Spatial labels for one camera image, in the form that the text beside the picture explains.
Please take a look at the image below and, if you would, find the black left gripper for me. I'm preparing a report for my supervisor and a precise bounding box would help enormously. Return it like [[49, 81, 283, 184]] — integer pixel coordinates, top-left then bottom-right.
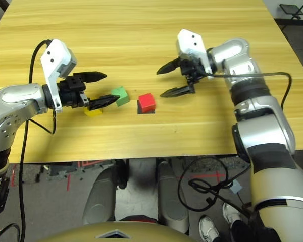
[[57, 71, 121, 111]]

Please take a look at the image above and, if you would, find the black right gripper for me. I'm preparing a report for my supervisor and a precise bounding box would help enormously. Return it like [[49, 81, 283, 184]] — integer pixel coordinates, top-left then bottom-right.
[[156, 56, 206, 98]]

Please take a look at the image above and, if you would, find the green block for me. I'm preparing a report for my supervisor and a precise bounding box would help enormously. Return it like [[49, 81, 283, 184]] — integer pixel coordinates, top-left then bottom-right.
[[111, 86, 130, 107]]

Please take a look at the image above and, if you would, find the yellow block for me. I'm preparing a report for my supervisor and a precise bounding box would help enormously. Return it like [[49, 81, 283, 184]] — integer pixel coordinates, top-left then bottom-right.
[[83, 107, 104, 117]]

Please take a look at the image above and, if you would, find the red block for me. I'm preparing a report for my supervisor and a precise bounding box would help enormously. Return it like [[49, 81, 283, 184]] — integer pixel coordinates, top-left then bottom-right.
[[137, 92, 156, 113]]

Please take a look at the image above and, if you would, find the grey left robot leg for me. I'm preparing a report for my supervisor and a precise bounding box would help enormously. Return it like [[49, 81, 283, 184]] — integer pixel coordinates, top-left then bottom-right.
[[82, 167, 117, 225]]

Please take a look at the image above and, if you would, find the grey robot leg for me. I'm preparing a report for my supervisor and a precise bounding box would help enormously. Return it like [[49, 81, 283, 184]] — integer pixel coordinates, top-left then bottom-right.
[[157, 160, 190, 234], [82, 167, 117, 225]]

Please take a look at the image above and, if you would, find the grey right robot leg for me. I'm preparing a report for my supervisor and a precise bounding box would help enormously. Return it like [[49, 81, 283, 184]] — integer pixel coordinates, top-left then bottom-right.
[[157, 160, 190, 234]]

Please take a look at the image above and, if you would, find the black folding stand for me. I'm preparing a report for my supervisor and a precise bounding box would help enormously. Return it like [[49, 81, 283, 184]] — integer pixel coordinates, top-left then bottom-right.
[[279, 0, 303, 20]]

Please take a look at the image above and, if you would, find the gold robot torso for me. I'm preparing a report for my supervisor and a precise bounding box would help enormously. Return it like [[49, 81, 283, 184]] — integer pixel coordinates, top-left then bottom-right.
[[37, 221, 193, 242]]

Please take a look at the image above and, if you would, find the white sneaker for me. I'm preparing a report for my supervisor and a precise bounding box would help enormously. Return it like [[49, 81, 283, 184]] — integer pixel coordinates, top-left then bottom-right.
[[198, 215, 220, 242], [222, 202, 243, 225]]

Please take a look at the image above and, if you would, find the dark trouser leg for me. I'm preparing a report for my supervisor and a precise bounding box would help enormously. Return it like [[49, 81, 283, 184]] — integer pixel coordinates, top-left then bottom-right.
[[230, 218, 281, 242]]

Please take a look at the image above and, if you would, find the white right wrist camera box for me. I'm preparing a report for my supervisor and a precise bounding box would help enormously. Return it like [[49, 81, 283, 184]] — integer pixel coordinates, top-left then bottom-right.
[[176, 28, 214, 81]]

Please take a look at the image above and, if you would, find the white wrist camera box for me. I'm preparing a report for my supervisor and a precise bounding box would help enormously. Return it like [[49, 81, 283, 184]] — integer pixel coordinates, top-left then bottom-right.
[[40, 38, 78, 113], [176, 28, 214, 81]]

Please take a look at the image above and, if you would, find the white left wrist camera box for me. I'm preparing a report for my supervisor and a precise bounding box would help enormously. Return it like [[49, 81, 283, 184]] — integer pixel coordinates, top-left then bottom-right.
[[40, 38, 78, 113]]

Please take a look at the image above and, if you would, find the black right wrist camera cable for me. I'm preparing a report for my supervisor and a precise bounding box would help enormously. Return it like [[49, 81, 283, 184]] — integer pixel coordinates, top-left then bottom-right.
[[204, 72, 293, 111]]

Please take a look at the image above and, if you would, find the black floor cable bundle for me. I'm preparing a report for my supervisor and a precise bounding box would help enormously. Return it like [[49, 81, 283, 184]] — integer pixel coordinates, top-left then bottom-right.
[[177, 157, 254, 218]]

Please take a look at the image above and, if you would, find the grey cable adapter box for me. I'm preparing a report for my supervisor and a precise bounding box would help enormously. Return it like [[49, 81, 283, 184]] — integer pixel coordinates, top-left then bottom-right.
[[229, 181, 243, 194]]

